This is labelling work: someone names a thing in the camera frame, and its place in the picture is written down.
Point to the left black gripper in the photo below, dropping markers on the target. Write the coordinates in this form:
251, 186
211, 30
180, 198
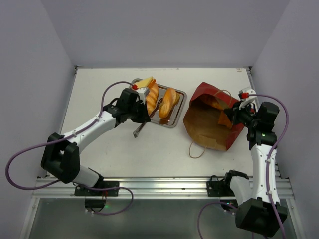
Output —
144, 117

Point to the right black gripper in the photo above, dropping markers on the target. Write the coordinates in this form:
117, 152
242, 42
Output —
234, 113

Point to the long glazed bread loaf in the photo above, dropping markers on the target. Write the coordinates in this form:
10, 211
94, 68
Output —
152, 98

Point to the fake sandwich wedge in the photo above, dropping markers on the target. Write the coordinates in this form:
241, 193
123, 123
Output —
147, 82

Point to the red paper bag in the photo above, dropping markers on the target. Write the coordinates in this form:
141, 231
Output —
201, 119

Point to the golden baguette roll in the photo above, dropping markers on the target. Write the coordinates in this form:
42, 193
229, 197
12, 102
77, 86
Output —
168, 102

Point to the brown seeded bread slice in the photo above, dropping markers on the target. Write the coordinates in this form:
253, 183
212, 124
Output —
177, 97

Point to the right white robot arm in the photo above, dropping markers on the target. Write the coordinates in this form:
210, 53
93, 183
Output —
259, 209

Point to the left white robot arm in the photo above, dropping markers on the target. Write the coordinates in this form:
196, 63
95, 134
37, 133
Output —
61, 156

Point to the orange bread in bag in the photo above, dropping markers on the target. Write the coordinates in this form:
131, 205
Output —
223, 118

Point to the stainless steel tray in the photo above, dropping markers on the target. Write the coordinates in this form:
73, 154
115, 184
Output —
172, 119

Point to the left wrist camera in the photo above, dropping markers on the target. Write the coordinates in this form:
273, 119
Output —
142, 92

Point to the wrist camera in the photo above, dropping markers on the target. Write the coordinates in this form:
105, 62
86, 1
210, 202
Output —
142, 92
247, 96

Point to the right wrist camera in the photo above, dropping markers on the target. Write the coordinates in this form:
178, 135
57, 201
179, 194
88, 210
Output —
247, 96

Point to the aluminium mounting rail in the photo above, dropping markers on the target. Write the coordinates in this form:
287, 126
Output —
141, 187

